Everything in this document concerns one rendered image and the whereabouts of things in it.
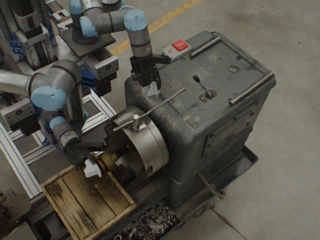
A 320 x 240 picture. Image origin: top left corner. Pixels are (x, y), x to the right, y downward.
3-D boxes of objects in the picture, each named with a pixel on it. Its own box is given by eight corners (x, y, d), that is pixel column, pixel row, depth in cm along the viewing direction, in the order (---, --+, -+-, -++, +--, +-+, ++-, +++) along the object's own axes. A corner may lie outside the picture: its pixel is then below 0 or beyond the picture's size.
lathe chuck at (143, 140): (121, 131, 173) (121, 96, 146) (159, 178, 162) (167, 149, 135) (106, 140, 169) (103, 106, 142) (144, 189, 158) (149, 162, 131)
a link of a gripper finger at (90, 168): (91, 182, 140) (79, 166, 144) (103, 174, 142) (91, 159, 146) (90, 179, 138) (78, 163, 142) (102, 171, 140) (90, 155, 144)
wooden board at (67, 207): (94, 154, 173) (93, 150, 169) (136, 208, 157) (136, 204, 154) (41, 188, 161) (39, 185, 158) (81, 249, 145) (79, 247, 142)
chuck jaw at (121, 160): (134, 147, 148) (150, 163, 141) (135, 153, 152) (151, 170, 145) (113, 160, 144) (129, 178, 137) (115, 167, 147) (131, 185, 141)
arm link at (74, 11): (70, 15, 174) (65, -8, 163) (95, 11, 177) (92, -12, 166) (74, 30, 168) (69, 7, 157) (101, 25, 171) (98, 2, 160)
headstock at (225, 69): (201, 74, 208) (212, 23, 176) (260, 125, 188) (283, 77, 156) (122, 122, 185) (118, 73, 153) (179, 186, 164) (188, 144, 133)
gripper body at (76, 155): (77, 173, 147) (64, 153, 152) (94, 162, 150) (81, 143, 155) (74, 164, 140) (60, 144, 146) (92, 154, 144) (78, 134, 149)
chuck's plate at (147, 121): (126, 127, 174) (128, 92, 147) (164, 174, 163) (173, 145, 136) (121, 131, 173) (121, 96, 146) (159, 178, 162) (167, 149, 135)
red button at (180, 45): (180, 41, 168) (180, 38, 167) (188, 48, 166) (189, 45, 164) (171, 46, 166) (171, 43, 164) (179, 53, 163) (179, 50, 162)
